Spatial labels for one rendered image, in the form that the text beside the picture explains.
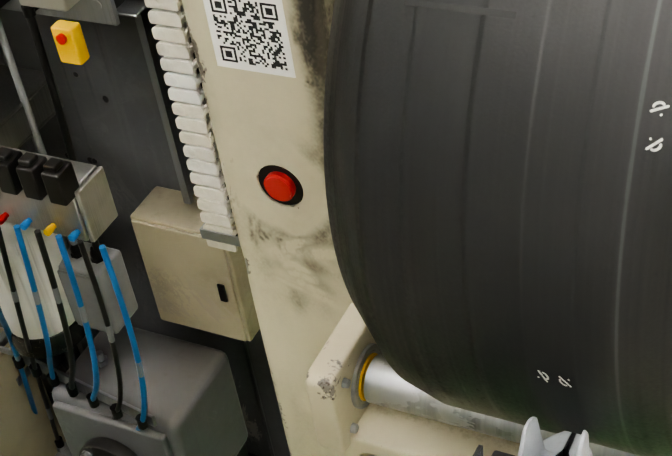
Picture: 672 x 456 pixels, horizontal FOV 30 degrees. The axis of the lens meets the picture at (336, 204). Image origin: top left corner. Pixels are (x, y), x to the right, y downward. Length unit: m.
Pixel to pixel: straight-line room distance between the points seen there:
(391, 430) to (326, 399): 0.08
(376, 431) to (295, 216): 0.21
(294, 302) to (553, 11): 0.57
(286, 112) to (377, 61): 0.30
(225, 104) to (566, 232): 0.43
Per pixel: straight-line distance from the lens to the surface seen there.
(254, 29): 1.03
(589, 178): 0.73
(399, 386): 1.12
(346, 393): 1.13
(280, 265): 1.19
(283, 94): 1.05
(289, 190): 1.11
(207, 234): 1.23
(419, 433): 1.15
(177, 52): 1.10
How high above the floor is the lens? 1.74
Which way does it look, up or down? 39 degrees down
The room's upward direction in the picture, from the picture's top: 10 degrees counter-clockwise
